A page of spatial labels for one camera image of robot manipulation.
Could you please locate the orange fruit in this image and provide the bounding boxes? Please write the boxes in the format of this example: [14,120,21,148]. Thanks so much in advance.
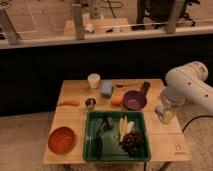
[111,94,122,106]

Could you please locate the wooden table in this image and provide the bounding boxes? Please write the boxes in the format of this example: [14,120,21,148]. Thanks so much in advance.
[43,79,191,164]

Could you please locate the orange carrot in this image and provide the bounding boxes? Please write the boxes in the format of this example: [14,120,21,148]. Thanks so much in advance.
[57,100,80,106]

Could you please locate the yellow banana pieces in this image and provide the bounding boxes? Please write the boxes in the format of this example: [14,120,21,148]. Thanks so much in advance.
[119,116,134,141]

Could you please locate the black utensil in tray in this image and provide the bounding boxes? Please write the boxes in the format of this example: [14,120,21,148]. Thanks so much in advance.
[95,116,114,159]

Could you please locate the black cable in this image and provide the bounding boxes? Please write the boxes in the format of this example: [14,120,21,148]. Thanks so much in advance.
[181,115,213,133]

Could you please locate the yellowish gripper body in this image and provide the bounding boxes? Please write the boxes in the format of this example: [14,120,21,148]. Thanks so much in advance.
[155,105,176,124]

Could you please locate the background wooden board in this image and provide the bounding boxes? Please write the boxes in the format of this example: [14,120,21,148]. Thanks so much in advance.
[64,18,131,36]

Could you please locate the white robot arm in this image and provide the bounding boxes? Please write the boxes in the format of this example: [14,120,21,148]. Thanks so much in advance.
[155,61,213,124]

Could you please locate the black rectangular object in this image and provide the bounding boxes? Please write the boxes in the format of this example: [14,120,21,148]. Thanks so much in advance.
[141,82,150,96]

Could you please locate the white cup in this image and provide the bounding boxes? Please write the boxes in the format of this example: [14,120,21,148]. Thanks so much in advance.
[87,73,100,89]

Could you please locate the orange bowl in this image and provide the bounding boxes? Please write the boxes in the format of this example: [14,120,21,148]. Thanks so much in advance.
[48,127,76,155]

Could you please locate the small metal cup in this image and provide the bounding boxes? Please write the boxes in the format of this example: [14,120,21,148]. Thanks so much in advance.
[85,98,96,110]

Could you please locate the bunch of dark grapes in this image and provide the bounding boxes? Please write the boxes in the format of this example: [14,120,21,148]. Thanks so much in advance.
[121,131,144,156]

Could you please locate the green plastic tray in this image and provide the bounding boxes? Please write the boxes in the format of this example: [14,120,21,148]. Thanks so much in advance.
[83,111,151,162]

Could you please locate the purple bowl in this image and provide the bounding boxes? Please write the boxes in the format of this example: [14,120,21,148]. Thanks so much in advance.
[123,90,147,110]

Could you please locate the blue sponge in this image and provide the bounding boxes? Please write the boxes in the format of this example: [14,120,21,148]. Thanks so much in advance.
[101,81,113,98]

